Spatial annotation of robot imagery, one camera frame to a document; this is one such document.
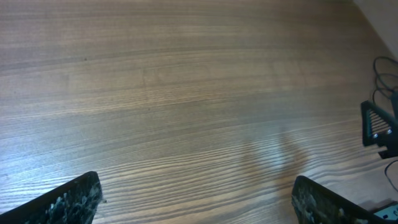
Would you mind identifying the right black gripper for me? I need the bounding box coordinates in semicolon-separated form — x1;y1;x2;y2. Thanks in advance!
361;93;397;159

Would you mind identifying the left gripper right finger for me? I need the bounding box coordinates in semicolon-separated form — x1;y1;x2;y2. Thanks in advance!
292;175;392;224

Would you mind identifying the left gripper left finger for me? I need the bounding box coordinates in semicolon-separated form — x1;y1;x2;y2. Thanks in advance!
1;171;103;224

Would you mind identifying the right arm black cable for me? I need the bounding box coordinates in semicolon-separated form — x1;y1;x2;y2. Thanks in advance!
384;160;398;192

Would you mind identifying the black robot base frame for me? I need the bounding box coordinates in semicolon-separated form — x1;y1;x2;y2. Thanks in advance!
374;202;398;221

